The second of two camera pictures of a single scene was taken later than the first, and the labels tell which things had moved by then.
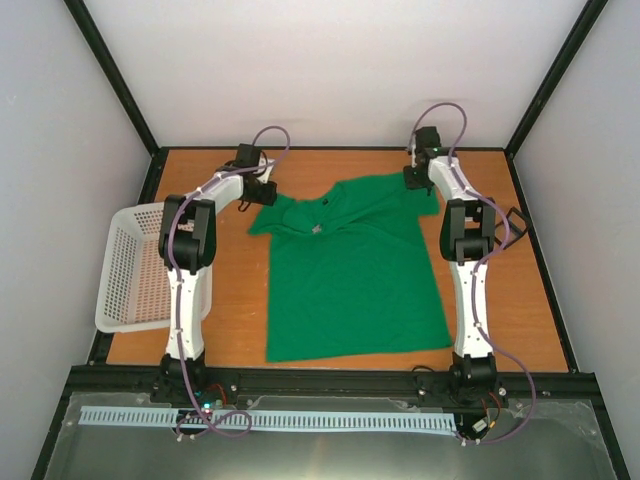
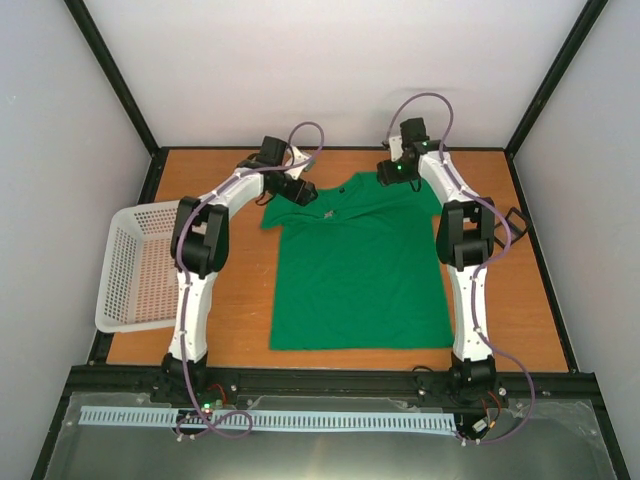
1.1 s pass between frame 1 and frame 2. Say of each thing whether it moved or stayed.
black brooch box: stayed
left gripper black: moved
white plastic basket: stayed
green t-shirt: stayed
